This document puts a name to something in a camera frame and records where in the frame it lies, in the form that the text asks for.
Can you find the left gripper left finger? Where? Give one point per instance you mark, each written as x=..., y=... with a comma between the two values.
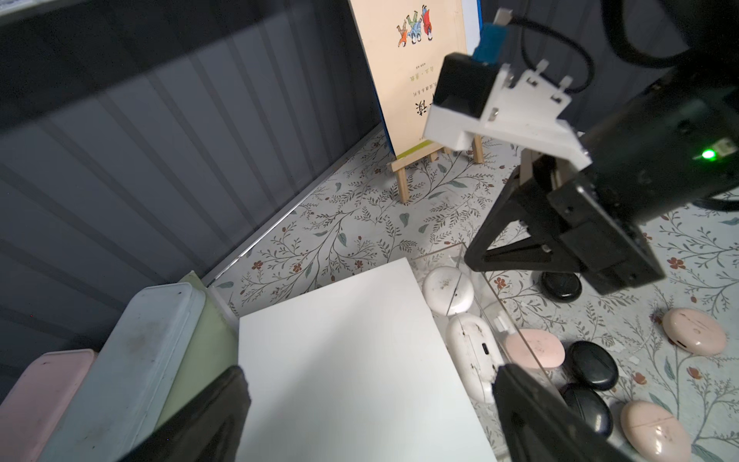
x=208, y=428

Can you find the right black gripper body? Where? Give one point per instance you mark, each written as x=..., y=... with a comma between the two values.
x=674, y=144

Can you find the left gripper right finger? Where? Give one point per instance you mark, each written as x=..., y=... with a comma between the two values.
x=537, y=426

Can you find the pink earphone case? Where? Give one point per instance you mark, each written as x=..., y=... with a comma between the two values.
x=535, y=348
x=655, y=433
x=694, y=331

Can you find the white earphone case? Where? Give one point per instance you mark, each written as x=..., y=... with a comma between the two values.
x=474, y=351
x=448, y=291

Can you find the clear plastic drawer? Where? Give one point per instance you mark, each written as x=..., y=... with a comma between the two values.
x=487, y=307

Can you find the white drawer cabinet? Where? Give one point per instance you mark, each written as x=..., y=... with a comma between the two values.
x=355, y=371

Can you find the white earphone case top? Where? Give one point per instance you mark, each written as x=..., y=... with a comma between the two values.
x=448, y=291

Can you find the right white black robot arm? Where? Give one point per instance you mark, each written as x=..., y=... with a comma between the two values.
x=710, y=31

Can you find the black earphone case middle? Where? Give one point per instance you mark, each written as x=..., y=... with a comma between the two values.
x=588, y=405

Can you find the black earphone case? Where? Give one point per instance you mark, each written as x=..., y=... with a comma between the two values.
x=561, y=287
x=588, y=405
x=592, y=365

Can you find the green book box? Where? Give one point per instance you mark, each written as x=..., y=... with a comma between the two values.
x=213, y=348

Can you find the black earphone case left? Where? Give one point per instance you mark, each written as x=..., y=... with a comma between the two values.
x=592, y=365

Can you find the grey-blue pencil case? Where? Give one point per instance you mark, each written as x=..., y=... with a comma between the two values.
x=122, y=397

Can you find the black earphone case right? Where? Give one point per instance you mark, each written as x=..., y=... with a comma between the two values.
x=561, y=287

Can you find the pink pencil case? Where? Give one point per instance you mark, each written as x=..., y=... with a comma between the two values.
x=33, y=408

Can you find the blue-framed whiteboard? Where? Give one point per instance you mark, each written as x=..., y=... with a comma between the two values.
x=473, y=23

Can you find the wooden easel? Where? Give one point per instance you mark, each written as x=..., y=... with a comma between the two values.
x=421, y=171

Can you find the yellow booklet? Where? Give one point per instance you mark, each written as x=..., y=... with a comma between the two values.
x=405, y=43

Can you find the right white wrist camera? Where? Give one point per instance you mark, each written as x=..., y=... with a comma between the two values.
x=476, y=96

